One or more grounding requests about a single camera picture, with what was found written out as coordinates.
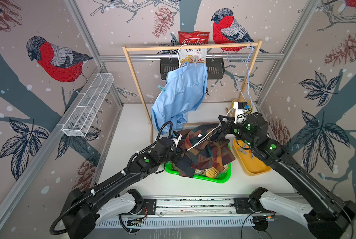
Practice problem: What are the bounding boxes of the black wall-mounted basket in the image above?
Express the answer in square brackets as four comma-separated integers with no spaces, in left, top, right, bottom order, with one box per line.
[160,58,225,80]

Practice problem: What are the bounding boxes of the light blue wire hanger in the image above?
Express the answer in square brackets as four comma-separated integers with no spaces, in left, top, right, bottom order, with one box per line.
[225,41,255,102]

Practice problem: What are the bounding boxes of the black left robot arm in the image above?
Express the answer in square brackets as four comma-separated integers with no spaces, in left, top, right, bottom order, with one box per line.
[49,121,182,239]

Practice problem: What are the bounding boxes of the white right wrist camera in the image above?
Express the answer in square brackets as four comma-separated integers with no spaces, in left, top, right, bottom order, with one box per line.
[234,102,250,123]

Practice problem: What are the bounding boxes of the light blue long-sleeve shirt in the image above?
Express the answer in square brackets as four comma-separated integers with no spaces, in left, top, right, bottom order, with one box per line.
[152,63,208,131]

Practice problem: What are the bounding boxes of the yellow plastic tray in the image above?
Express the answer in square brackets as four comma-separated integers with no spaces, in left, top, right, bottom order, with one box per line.
[232,139,272,176]

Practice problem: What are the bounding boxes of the aluminium frame corner post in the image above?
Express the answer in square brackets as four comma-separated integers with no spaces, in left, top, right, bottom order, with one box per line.
[63,0,123,105]

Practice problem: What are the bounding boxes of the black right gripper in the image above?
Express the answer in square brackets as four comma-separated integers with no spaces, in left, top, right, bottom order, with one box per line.
[218,115,258,150]

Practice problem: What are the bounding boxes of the white wire mesh shelf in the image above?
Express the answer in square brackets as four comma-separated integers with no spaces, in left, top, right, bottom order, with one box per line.
[61,73,114,137]

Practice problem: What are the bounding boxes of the wooden clothes rack frame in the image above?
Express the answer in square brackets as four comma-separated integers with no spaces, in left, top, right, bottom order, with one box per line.
[122,39,263,144]

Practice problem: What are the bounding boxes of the white cassava chips bag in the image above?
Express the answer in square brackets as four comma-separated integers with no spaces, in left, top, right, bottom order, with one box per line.
[186,48,207,65]

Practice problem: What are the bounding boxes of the yellow plaid long-sleeve shirt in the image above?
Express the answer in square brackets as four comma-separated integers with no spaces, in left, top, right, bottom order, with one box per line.
[166,162,231,180]

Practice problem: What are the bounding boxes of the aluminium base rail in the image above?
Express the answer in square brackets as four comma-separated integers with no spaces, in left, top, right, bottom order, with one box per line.
[73,192,319,219]

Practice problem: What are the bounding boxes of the red Chuba chips bag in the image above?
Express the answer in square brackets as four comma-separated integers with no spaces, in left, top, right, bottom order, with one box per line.
[179,31,210,45]

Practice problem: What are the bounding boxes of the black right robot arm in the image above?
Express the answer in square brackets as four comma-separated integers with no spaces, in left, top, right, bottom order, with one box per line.
[218,113,356,239]

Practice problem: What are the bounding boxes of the white wire hanger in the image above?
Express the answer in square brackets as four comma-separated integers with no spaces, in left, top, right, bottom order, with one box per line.
[187,124,226,151]
[178,44,191,67]

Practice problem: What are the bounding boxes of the green plastic mesh basket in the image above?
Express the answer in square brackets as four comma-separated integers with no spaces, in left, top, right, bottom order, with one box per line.
[165,162,231,184]

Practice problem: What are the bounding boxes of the dark multicolour plaid shirt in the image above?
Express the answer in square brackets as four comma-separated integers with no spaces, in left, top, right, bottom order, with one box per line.
[174,124,235,178]

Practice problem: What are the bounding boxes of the teal clothespin on blue shirt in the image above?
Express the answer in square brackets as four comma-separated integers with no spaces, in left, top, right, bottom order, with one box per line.
[158,85,166,92]

